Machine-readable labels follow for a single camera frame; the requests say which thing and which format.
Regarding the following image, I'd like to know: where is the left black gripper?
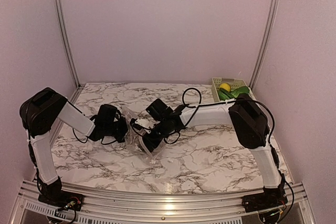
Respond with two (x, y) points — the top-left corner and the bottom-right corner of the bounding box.
(104, 116), (137, 143)

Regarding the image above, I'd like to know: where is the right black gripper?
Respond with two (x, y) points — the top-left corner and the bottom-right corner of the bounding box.
(138, 120), (171, 152)

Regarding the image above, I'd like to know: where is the clear zip top bag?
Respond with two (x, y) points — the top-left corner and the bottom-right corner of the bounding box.
(122, 106), (176, 164)

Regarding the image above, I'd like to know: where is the fake green cucumber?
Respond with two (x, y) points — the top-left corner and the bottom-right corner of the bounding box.
(218, 90), (234, 101)

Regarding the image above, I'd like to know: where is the fake yellow pepper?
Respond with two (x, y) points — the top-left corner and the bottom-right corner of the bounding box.
(219, 82), (231, 92)

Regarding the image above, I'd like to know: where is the fake bok choy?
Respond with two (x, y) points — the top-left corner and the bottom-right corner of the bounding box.
(230, 86), (250, 98)

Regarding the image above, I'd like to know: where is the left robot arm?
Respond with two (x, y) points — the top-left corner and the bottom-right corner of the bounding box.
(19, 88), (128, 211)

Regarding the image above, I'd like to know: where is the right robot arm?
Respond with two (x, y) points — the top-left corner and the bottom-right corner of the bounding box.
(141, 93), (288, 212)

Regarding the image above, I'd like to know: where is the pale green plastic basket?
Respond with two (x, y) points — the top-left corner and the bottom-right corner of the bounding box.
(211, 78), (255, 102)

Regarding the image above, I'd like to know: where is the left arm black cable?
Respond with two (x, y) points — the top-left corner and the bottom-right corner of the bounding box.
(71, 111), (123, 146)

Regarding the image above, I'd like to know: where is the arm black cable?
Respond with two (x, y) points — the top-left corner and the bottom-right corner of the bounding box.
(131, 87), (276, 146)
(71, 111), (123, 146)

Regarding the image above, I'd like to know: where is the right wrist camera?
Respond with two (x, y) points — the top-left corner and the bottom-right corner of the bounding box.
(130, 118), (152, 133)

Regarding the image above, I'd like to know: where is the front aluminium rail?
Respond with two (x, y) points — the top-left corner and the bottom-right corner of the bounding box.
(10, 179), (316, 224)

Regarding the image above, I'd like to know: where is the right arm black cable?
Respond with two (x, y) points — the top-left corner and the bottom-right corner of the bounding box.
(131, 87), (276, 146)

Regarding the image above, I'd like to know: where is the left aluminium frame post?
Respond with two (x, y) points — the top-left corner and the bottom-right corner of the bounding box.
(54, 0), (81, 89)

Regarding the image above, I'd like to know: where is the aluminium frame post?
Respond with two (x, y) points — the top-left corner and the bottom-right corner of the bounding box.
(54, 0), (81, 89)
(249, 0), (279, 90)

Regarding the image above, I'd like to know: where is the right aluminium frame post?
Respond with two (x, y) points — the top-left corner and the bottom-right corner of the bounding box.
(249, 0), (279, 90)

